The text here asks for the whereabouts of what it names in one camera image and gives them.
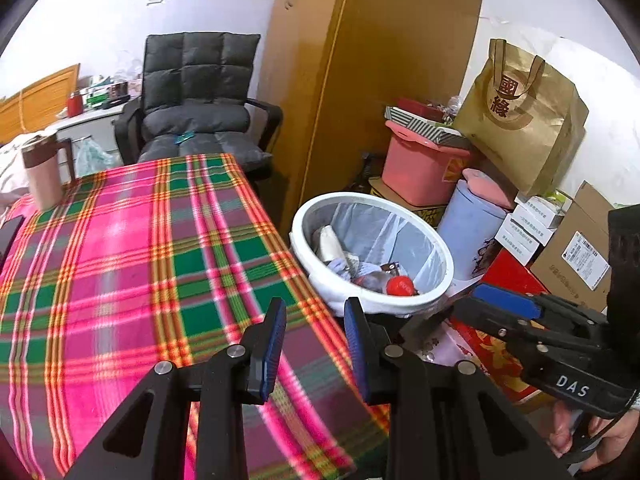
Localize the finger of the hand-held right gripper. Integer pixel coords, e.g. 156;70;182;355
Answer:
472;284;608;336
452;299;606;371

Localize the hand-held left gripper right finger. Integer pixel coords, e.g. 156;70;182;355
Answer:
344;297;571;480

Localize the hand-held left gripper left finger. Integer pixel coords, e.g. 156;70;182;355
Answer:
65;297;287;480

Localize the clear plastic cup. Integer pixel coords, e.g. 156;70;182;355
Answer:
357;270;396;292

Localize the red plastic cap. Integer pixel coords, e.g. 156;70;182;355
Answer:
386;275;417;297

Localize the white rimmed trash bin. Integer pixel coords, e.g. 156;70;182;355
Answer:
289;191;455;351

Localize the person's right hand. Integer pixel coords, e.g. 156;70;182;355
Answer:
550;400;640;466

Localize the red gold gift box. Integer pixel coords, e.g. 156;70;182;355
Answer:
450;250;551;406

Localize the white printed box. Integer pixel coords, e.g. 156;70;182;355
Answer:
500;212;556;245
515;192;573;231
495;232;541;267

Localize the pale blue bucket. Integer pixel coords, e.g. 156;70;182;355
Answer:
437;180;508;281

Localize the brown cardboard box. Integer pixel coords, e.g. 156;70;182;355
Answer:
530;180;616;301

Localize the pink lid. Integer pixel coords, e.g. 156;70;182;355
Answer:
461;167;518;211

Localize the pink green plaid tablecloth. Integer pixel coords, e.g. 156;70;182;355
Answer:
0;152;391;480

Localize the pink plastic bucket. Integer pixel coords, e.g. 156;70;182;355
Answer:
381;127;471;207

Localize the gold paper shopping bag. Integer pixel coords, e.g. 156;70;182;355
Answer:
451;37;590;198

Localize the striped paper box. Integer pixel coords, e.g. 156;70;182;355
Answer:
384;99;473;150

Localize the clear plastic bag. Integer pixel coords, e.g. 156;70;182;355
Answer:
74;136;117;177

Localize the tall wooden wardrobe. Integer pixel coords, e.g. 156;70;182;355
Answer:
257;0;488;241

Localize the black smartphone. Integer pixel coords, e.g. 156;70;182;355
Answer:
0;215;26;271

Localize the pink jug with brown lid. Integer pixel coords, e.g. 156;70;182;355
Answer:
21;132;77;211

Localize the white nightstand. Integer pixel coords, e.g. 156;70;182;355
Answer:
50;100;131;171

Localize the dark grey padded chair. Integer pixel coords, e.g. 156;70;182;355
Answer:
114;32;284;183

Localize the green white box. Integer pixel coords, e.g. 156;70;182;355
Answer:
85;85;113;108

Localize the white bedding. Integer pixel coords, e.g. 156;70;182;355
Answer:
0;132;38;206

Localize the wooden bed headboard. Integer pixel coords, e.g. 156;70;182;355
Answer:
0;63;82;146

